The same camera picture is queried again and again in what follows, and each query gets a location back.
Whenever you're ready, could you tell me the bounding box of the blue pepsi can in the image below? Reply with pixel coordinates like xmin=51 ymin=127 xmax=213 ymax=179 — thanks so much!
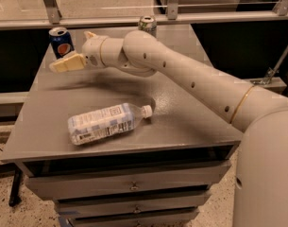
xmin=49 ymin=26 xmax=75 ymax=59

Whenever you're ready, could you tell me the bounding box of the black metal stand leg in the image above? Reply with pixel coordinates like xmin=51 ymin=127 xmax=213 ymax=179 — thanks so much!
xmin=8 ymin=168 xmax=23 ymax=207

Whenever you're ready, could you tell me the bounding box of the middle grey drawer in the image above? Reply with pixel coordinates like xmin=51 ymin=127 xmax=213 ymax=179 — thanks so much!
xmin=55 ymin=190 xmax=211 ymax=218

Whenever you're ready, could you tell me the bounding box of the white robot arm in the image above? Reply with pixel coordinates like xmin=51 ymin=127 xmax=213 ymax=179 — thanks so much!
xmin=49 ymin=30 xmax=288 ymax=227

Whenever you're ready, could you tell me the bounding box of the bottom grey drawer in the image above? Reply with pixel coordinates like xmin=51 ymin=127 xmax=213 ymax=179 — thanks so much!
xmin=70 ymin=208 xmax=198 ymax=227

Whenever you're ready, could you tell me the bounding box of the grey drawer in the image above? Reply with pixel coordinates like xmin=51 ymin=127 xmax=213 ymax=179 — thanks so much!
xmin=55 ymin=190 xmax=211 ymax=218
xmin=25 ymin=160 xmax=231 ymax=201
xmin=70 ymin=208 xmax=198 ymax=227

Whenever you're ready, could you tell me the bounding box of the grey metal railing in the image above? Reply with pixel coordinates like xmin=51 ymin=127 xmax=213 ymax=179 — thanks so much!
xmin=0 ymin=0 xmax=288 ymax=30

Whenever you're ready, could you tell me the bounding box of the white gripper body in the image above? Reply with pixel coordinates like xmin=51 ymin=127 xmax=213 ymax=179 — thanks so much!
xmin=82 ymin=35 xmax=108 ymax=68

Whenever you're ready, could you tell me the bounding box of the clear plastic water bottle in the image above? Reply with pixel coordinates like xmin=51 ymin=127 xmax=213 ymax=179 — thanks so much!
xmin=67 ymin=103 xmax=153 ymax=146

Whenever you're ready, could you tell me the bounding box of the top grey drawer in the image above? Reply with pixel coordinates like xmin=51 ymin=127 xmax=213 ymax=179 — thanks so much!
xmin=25 ymin=160 xmax=231 ymax=201

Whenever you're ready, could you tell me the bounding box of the grey drawer cabinet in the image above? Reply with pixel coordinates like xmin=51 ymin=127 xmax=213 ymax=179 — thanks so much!
xmin=0 ymin=24 xmax=246 ymax=227

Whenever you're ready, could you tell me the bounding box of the green white soda can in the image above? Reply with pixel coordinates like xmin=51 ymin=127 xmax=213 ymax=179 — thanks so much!
xmin=138 ymin=15 xmax=157 ymax=36

